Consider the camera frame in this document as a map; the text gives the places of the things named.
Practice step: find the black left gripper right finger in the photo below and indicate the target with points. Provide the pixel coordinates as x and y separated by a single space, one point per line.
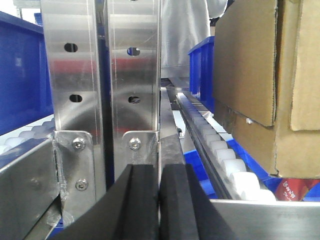
186 211

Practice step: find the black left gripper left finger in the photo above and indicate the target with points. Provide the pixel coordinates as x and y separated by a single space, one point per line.
128 211

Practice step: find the brown cardboard carton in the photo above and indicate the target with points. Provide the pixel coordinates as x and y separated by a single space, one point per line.
266 83

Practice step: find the blue plastic bin behind carton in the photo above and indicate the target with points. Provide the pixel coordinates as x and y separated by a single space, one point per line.
201 64

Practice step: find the white roller track right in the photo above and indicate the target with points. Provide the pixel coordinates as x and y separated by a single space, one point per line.
229 174

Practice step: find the white roller track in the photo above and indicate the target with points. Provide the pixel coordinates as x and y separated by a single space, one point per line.
38 129
229 174

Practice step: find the red snack package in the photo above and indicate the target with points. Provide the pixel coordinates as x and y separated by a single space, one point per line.
292 189

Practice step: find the white roller track left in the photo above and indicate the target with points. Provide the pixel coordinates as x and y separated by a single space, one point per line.
38 129

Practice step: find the blue plastic bin left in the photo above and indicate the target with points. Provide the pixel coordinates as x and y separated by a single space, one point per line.
25 92

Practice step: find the person in white coat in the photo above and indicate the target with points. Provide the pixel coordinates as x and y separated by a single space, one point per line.
184 24

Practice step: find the stainless steel shelf frame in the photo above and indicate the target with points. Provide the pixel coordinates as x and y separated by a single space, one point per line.
111 109

